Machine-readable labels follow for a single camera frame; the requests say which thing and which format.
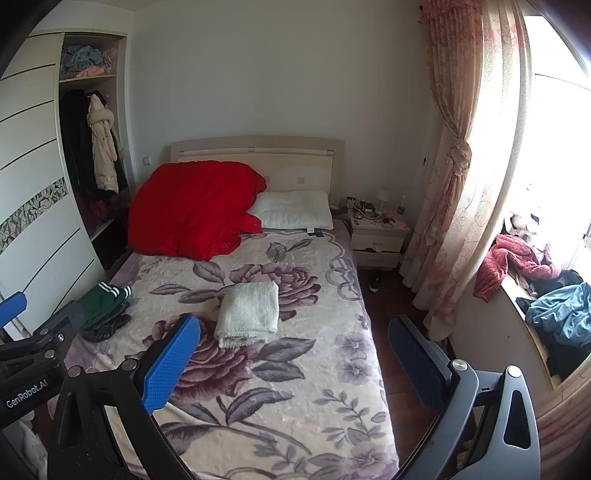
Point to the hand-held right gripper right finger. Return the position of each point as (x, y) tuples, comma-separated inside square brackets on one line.
[(415, 364)]

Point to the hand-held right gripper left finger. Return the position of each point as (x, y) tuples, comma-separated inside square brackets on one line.
[(171, 364)]

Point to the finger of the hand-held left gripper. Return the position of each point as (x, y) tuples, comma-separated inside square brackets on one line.
[(13, 309), (64, 321)]

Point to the cream white garment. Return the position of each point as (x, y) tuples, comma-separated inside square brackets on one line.
[(247, 314)]

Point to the dark red clothes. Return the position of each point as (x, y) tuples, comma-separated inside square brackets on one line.
[(97, 207)]

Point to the pink patterned clothes pile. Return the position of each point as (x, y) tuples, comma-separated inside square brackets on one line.
[(97, 70)]

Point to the blue clothes pile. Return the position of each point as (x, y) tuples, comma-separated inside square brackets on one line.
[(81, 57)]

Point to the green pants with white stripes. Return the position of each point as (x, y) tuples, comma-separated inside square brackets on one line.
[(104, 300)]

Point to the black shiny garment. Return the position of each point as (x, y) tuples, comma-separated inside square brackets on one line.
[(108, 328)]

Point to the black and white shoe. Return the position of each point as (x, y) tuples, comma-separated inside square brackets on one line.
[(375, 282)]

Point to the floral printed blanket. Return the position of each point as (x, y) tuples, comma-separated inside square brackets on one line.
[(300, 392)]

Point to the beige nightstand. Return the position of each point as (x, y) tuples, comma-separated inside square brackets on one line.
[(376, 240)]

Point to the pink red fleece garment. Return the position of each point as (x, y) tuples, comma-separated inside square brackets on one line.
[(503, 258)]

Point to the white wardrobe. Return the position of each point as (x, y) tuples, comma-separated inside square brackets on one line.
[(32, 161)]

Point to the blue garment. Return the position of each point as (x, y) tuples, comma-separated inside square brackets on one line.
[(563, 309)]

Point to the red quilt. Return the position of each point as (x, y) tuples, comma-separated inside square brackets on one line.
[(194, 207)]

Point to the beige hanging coat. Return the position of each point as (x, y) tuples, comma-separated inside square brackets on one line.
[(104, 157)]

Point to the small white lamp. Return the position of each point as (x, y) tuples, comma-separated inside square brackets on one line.
[(383, 196)]

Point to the black hanging coat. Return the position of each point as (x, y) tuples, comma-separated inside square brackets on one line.
[(74, 147)]

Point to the beige cloth pile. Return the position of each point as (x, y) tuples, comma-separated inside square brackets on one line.
[(519, 224)]

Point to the white pillow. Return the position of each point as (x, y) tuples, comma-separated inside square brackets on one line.
[(295, 210)]

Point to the beige wardrobe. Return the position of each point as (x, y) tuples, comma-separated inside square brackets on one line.
[(121, 92)]

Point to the beige bed headboard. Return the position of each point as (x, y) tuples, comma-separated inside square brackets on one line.
[(295, 161)]

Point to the pink floral curtain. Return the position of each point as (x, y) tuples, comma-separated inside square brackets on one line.
[(466, 92)]

